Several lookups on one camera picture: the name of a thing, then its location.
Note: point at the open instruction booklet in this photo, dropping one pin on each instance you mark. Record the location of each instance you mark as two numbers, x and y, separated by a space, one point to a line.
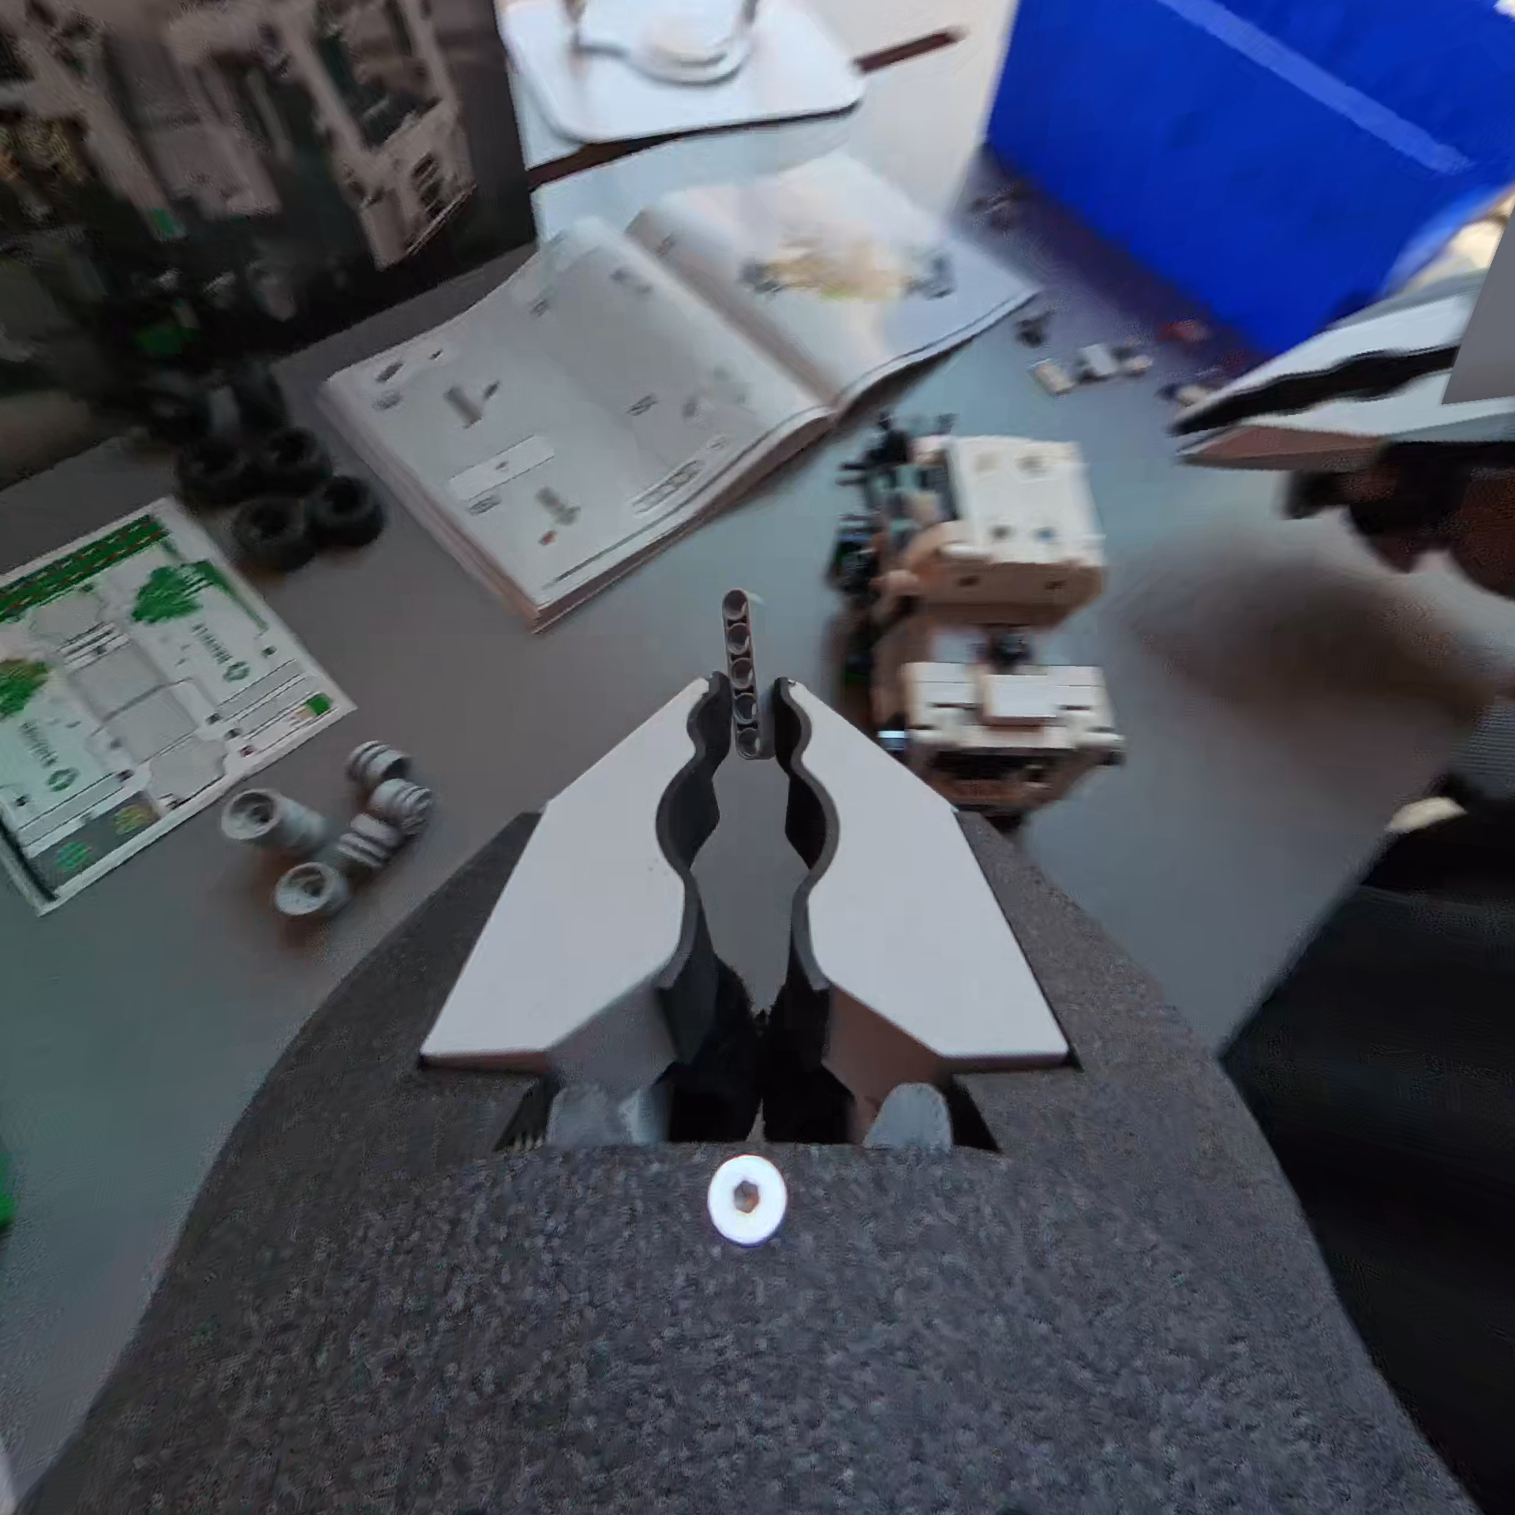
615 392

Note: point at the green plastic bin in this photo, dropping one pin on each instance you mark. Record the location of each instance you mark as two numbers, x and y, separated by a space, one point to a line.
4 1189

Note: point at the grey wheel hub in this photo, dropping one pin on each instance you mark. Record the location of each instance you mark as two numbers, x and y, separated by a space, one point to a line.
361 849
376 764
404 804
255 816
310 891

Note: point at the dark cloth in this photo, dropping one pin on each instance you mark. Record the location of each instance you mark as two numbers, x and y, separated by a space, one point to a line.
1396 1066

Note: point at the small red lego piece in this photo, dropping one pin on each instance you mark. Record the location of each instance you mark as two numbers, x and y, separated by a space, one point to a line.
1184 333

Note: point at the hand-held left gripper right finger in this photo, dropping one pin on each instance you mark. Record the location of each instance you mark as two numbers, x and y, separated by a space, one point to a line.
924 923

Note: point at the dark lego set box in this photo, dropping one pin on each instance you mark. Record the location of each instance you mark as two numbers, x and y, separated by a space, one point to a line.
236 166

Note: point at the white lego truck model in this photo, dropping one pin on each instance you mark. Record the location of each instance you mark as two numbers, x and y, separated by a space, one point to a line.
1017 534

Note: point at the large blue plastic bin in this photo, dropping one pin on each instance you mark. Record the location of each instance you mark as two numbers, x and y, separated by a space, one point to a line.
1208 143

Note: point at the white tray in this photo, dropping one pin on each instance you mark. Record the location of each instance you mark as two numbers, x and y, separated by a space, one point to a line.
710 101

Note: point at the grey lego beam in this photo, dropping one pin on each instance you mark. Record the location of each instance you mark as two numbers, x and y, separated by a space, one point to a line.
740 662

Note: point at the small black lego piece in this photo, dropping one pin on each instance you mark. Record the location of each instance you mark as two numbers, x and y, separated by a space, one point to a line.
1036 328

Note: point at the black rubber tire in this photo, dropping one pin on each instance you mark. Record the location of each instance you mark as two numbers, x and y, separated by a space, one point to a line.
288 455
210 476
271 535
345 509

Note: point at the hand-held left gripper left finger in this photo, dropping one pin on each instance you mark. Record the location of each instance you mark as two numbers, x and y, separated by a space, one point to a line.
580 900

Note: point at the green and white sticker sheet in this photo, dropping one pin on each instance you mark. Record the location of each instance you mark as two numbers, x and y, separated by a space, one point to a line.
142 709

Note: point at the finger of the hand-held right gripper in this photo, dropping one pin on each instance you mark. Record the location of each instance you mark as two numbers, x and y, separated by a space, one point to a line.
1327 429
1396 332

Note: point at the small white lego piece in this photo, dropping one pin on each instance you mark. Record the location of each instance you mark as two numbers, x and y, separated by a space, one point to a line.
1053 377
1113 360

